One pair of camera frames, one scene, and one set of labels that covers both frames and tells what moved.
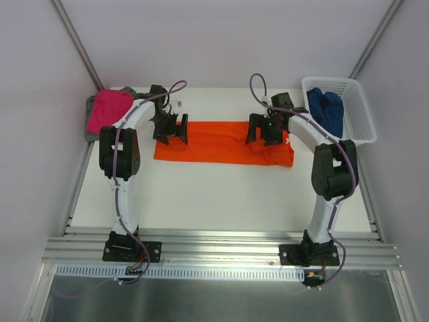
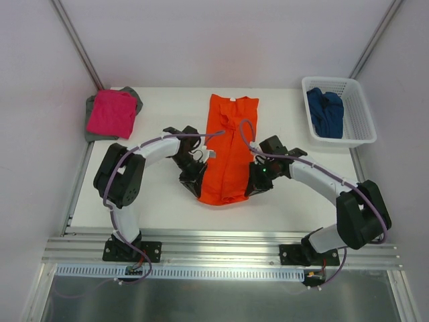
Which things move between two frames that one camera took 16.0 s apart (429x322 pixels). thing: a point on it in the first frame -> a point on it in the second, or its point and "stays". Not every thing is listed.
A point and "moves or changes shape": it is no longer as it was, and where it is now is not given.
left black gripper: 169,126 -> 193,178
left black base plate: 131,251 stays
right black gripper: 263,124 -> 257,183
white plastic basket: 358,125 stays
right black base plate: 309,254 stays
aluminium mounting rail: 85,250 stays
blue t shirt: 327,108 stays
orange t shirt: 224,141 moves or changes shape
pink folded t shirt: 108,107 stays
